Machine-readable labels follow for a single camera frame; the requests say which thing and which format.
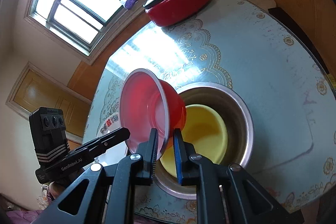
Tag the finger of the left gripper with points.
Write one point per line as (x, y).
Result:
(98, 146)

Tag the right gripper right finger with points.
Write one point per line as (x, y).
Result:
(187, 171)

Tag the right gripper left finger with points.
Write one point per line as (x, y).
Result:
(146, 158)

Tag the white plate red characters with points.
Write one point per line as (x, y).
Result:
(113, 154)

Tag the red plastic bowl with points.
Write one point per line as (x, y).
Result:
(146, 102)

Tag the yellow plastic bowl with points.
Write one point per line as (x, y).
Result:
(206, 131)

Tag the steel bowl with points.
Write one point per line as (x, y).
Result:
(234, 112)

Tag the wooden door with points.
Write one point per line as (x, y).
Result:
(34, 88)

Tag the purple item on sill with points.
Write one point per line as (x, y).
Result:
(128, 4)

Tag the red electric pot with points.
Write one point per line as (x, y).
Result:
(165, 13)

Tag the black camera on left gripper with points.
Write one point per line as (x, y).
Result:
(48, 131)

